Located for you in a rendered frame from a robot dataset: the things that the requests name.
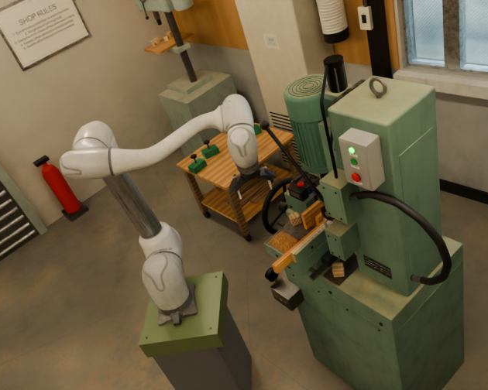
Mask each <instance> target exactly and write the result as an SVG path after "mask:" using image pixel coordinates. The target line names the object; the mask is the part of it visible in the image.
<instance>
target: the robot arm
mask: <svg viewBox="0 0 488 390"><path fill-rule="evenodd" d="M253 126H254V122H253V114H252V111H251V108H250V106H249V103H248V101H247V100H246V99H245V98H244V97H243V96H242V95H239V94H231V95H229V96H228V97H227V98H226V99H225V100H224V101H223V104H222V105H220V106H218V108H217V109H216V110H214V111H212V112H209V113H206V114H203V115H199V116H197V117H196V118H193V119H192V120H190V121H189V122H187V123H186V124H185V125H183V126H181V127H180V128H179V129H178V130H176V131H175V132H173V133H172V134H170V135H168V136H167V137H166V138H165V139H163V140H162V141H160V142H158V143H157V144H155V145H153V146H151V147H149V148H147V149H119V147H118V145H117V142H116V140H115V136H114V135H113V132H112V130H111V129H110V127H109V126H108V125H106V124H105V123H104V122H102V121H92V122H89V123H87V124H86V125H83V126H82V127H81V128H80V129H79V131H78V132H77V134H76V137H75V139H74V144H73V148H72V150H71V151H68V152H66V153H64V154H63V155H62V156H61V158H60V168H61V172H62V174H64V175H65V176H66V177H70V178H73V179H77V180H94V179H103V180H104V182H105V184H106V185H107V187H108V188H109V189H110V191H111V192H112V194H113V195H114V197H115V199H116V200H117V201H118V202H119V204H120V206H121V207H122V209H123V210H124V211H125V213H126V214H127V216H128V217H129V219H130V221H131V222H132V223H133V225H134V226H135V228H136V230H137V231H138V232H139V233H140V236H139V243H140V246H141V248H142V250H143V252H144V255H145V257H146V260H145V262H144V264H143V268H142V279H143V283H144V286H145V287H146V290H147V292H148V293H149V295H150V296H151V298H152V299H153V301H154V303H155V304H156V305H157V306H158V321H157V323H158V325H159V326H163V325H164V324H166V323H169V322H172V321H173V322H174V326H175V327H179V326H180V322H181V318H184V317H186V316H194V315H196V314H198V309H197V307H196V301H195V294H194V290H195V284H194V283H190V284H188V285H187V283H186V281H185V275H184V269H183V245H182V240H181V237H180V235H179V234H178V232H177V231H176V230H175V229H174V228H172V227H171V226H169V225H168V224H167V223H164V222H160V221H159V220H158V219H157V217H156V215H155V214H154V213H153V211H152V209H151V208H150V206H149V204H148V203H147V202H146V199H145V198H144V196H143V195H142V194H141V192H140V190H139V188H138V187H137V185H136V184H135V182H134V181H133V179H132V177H131V176H130V175H129V173H128V172H130V171H133V170H137V169H142V168H145V167H148V166H151V165H154V164H156V163H158V162H160V161H162V160H163V159H165V158H167V157H168V156H169V155H170V154H172V153H173V152H174V151H176V150H177V149H178V148H180V147H181V146H182V145H183V144H184V143H185V142H187V141H188V140H189V139H191V138H192V137H193V136H195V135H196V134H197V133H199V132H200V131H202V130H204V129H206V128H216V129H218V130H219V131H220V132H221V133H225V134H227V135H228V141H227V144H228V148H229V153H230V156H231V157H232V160H233V161H234V162H235V165H236V168H237V170H238V171H239V172H240V174H239V175H238V176H237V175H235V174H234V175H233V179H232V182H231V183H230V185H229V191H230V193H232V192H233V191H234V192H235V195H237V194H238V195H239V198H240V199H242V198H241V194H240V192H239V189H240V188H241V186H242V185H243V184H244V183H246V182H247V181H248V180H253V179H255V178H258V179H260V178H261V179H265V180H268V183H269V186H270V189H271V190H272V185H271V183H273V179H276V178H277V175H276V173H275V172H274V171H273V170H271V169H269V168H267V167H266V165H263V167H262V168H259V160H258V145H257V141H256V136H255V132H254V127H253ZM261 171H263V172H261ZM239 178H240V179H239Z"/></svg>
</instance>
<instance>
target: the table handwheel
mask: <svg viewBox="0 0 488 390"><path fill-rule="evenodd" d="M294 178H295V177H288V178H285V179H283V180H281V181H280V182H278V183H277V184H275V185H274V186H273V187H272V190H270V192H269V193H268V194H267V196H266V199H265V200H264V203H263V208H262V222H263V226H264V227H265V229H266V230H267V231H268V232H269V233H271V234H275V233H277V232H278V231H279V230H276V229H274V228H272V226H273V225H274V224H275V223H276V221H277V220H278V219H279V217H280V216H281V215H282V214H283V213H286V212H285V211H286V210H287V209H288V206H287V202H286V198H285V196H284V199H283V200H282V201H281V202H280V203H279V206H278V209H279V211H280V212H279V213H278V215H277V216H276V217H275V218H274V219H273V221H272V222H271V223H270V224H269V221H268V209H269V205H270V202H271V200H272V198H273V196H274V195H275V193H276V192H277V191H278V190H279V189H280V188H281V187H283V193H285V192H286V191H287V187H286V185H287V184H288V183H290V182H291V180H293V179H294Z"/></svg>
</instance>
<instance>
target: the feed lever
mask: <svg viewBox="0 0 488 390"><path fill-rule="evenodd" d="M259 126H260V128H261V129H262V130H266V131H267V132H268V133H269V134H270V136H271V137H272V139H273V140H274V141H275V143H276V144H278V146H279V147H280V149H281V150H282V151H283V152H284V154H285V155H286V156H287V158H288V159H289V160H290V161H291V162H292V164H293V165H294V166H295V168H296V169H297V171H298V172H299V173H300V174H301V175H302V176H303V177H304V179H305V180H306V182H307V183H308V184H309V186H310V187H311V188H312V190H313V191H314V192H315V193H316V194H317V195H318V197H319V198H320V199H321V201H322V202H323V203H324V204H325V202H324V199H323V196H322V195H321V193H320V192H319V190H318V189H317V188H316V186H315V185H314V184H313V183H312V182H311V180H310V179H309V178H308V176H307V175H306V174H305V173H304V171H303V170H302V169H301V167H299V165H298V164H297V163H296V161H295V160H294V159H293V157H292V156H291V155H290V153H289V152H288V151H287V150H286V149H285V148H284V146H283V145H282V143H281V142H280V141H279V139H278V138H277V137H276V136H275V135H274V133H273V132H272V131H271V130H270V128H269V126H270V124H269V122H268V121H267V120H262V121H261V122H260V124H259ZM321 213H322V215H323V216H324V217H325V218H326V219H327V220H329V221H333V220H334V218H333V217H330V216H328V215H327V212H326V209H325V205H324V206H323V207H322V208H321Z"/></svg>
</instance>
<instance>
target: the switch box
mask: <svg viewBox="0 0 488 390"><path fill-rule="evenodd" d="M339 145H340V149H341V154H342V161H343V166H344V170H345V177H346V181H347V182H349V183H352V184H355V185H357V186H360V187H362V188H365V189H367V190H370V191H374V190H375V189H376V188H377V187H378V186H380V185H381V184H382V183H383V182H384V181H385V174H384V168H383V157H382V151H381V145H380V136H379V135H375V134H372V133H369V132H364V131H361V130H358V129H355V128H350V129H349V130H348V131H347V132H345V133H344V134H343V135H341V136H340V137H339ZM349 147H353V148H354V149H355V152H354V153H353V154H356V155H357V157H358V158H357V157H355V156H351V155H350V154H349V152H350V151H349ZM351 158H355V159H356V160H357V162H358V164H357V165H356V166H358V167H359V169H357V168H354V167H352V166H351ZM353 173H356V174H358V175H359V177H360V183H362V185H360V184H358V183H354V180H353V179H352V174H353Z"/></svg>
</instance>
